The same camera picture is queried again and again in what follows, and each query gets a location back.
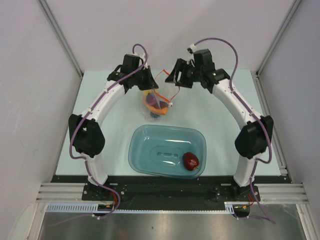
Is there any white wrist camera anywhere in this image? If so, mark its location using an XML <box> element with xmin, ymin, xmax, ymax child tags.
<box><xmin>132</xmin><ymin>52</ymin><xmax>146</xmax><ymax>62</ymax></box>
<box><xmin>187</xmin><ymin>43</ymin><xmax>197</xmax><ymax>54</ymax></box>

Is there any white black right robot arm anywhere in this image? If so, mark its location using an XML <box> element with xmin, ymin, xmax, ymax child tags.
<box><xmin>165</xmin><ymin>49</ymin><xmax>274</xmax><ymax>201</ymax></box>

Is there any purple fake onion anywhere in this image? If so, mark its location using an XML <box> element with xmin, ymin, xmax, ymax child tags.
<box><xmin>145</xmin><ymin>92</ymin><xmax>158</xmax><ymax>106</ymax></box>

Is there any aluminium corner rail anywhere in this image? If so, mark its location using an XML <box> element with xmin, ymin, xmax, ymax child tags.
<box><xmin>256</xmin><ymin>0</ymin><xmax>305</xmax><ymax>75</ymax></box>
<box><xmin>36</xmin><ymin>0</ymin><xmax>85</xmax><ymax>77</ymax></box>

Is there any teal transparent plastic tub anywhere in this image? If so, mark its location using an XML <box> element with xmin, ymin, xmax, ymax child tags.
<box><xmin>128</xmin><ymin>124</ymin><xmax>207</xmax><ymax>179</ymax></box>

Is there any dark purple fake fruit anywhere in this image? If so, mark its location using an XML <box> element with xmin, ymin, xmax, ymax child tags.
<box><xmin>182</xmin><ymin>152</ymin><xmax>200</xmax><ymax>171</ymax></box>

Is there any clear zip bag orange seal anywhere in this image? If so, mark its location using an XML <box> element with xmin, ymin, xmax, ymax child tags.
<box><xmin>141</xmin><ymin>69</ymin><xmax>181</xmax><ymax>122</ymax></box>

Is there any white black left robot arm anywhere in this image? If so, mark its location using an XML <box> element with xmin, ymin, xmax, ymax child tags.
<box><xmin>68</xmin><ymin>53</ymin><xmax>158</xmax><ymax>200</ymax></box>

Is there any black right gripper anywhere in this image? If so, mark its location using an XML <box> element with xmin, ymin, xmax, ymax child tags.
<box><xmin>165</xmin><ymin>59</ymin><xmax>203</xmax><ymax>90</ymax></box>

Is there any aluminium corner rail left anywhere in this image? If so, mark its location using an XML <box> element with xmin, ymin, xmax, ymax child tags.
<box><xmin>36</xmin><ymin>0</ymin><xmax>85</xmax><ymax>77</ymax></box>

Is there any orange fake carrot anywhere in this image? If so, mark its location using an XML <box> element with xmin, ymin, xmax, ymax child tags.
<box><xmin>142</xmin><ymin>96</ymin><xmax>169</xmax><ymax>115</ymax></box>

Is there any aluminium corner rail right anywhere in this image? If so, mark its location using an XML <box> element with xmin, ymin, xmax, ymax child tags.
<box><xmin>256</xmin><ymin>0</ymin><xmax>305</xmax><ymax>75</ymax></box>

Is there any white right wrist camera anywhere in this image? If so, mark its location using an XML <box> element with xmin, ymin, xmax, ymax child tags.
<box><xmin>187</xmin><ymin>43</ymin><xmax>197</xmax><ymax>54</ymax></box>

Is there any white slotted cable duct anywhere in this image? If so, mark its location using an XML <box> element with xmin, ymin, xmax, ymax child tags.
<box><xmin>46</xmin><ymin>201</ymin><xmax>237</xmax><ymax>215</ymax></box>

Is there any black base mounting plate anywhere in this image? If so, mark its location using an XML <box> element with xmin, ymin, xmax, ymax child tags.
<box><xmin>51</xmin><ymin>175</ymin><xmax>291</xmax><ymax>211</ymax></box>

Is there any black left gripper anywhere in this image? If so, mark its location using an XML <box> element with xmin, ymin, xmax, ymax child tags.
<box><xmin>132</xmin><ymin>65</ymin><xmax>158</xmax><ymax>91</ymax></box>

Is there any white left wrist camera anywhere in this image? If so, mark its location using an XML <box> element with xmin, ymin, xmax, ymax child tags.
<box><xmin>132</xmin><ymin>52</ymin><xmax>146</xmax><ymax>62</ymax></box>

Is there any aluminium front rail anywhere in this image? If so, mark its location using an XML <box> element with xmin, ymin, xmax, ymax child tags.
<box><xmin>36</xmin><ymin>183</ymin><xmax>309</xmax><ymax>204</ymax></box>

